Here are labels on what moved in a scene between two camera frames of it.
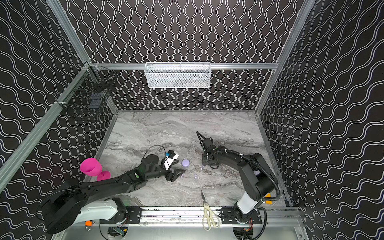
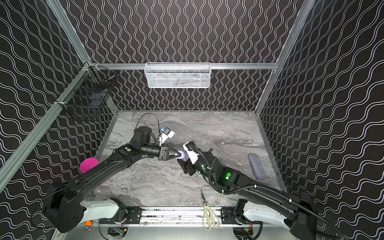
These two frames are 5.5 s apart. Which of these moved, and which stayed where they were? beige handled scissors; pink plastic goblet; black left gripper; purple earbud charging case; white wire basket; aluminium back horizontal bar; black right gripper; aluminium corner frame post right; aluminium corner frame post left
Moved: purple earbud charging case; black left gripper; black right gripper
Stayed: aluminium corner frame post left; white wire basket; aluminium back horizontal bar; beige handled scissors; aluminium corner frame post right; pink plastic goblet
